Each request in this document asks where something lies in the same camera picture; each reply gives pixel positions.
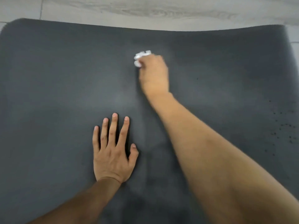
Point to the person's left hand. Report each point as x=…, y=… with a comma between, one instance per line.
x=112, y=160

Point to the person's right hand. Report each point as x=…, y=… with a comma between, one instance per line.
x=154, y=76

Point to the white tissue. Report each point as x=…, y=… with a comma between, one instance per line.
x=140, y=55

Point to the dark grey yoga mat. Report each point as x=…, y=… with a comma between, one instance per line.
x=58, y=67

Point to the person's left forearm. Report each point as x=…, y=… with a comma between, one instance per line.
x=77, y=205

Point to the person's right forearm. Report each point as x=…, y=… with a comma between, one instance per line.
x=222, y=165

